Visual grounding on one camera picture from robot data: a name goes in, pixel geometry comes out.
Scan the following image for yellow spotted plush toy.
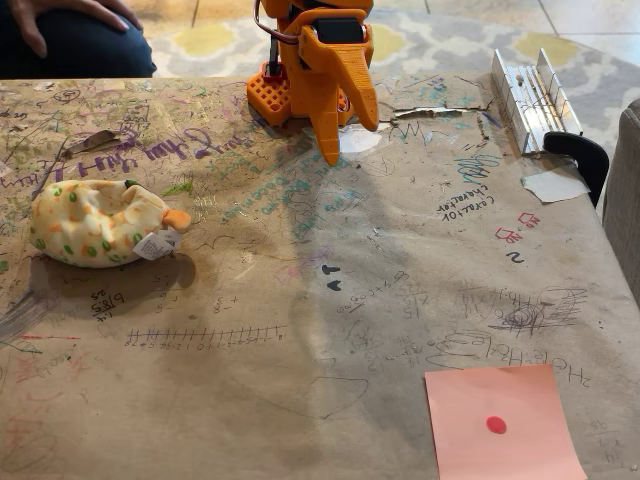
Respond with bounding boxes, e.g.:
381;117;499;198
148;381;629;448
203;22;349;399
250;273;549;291
28;178;193;269

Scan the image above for person's bare hand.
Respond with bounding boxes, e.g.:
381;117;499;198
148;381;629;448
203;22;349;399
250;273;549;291
6;0;144;59

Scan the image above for grey yellow patterned rug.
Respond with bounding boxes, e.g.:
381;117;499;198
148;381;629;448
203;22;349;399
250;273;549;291
142;8;640;151

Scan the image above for scribbled brown paper table cover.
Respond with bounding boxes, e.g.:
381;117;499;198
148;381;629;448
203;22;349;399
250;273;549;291
0;72;640;480

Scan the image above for person's leg in dark jeans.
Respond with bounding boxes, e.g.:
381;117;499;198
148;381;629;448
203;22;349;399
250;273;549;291
0;0;158;80

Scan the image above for grey upholstered seat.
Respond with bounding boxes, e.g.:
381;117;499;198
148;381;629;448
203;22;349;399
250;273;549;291
601;97;640;306

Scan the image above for pink sticky note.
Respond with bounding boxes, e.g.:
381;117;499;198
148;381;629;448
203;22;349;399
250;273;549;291
424;363;588;480

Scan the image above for red black robot cable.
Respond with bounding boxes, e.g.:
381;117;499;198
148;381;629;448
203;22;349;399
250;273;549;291
252;0;301;84

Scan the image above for aluminium channel rail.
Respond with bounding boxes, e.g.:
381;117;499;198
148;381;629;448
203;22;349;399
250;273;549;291
490;48;584;156

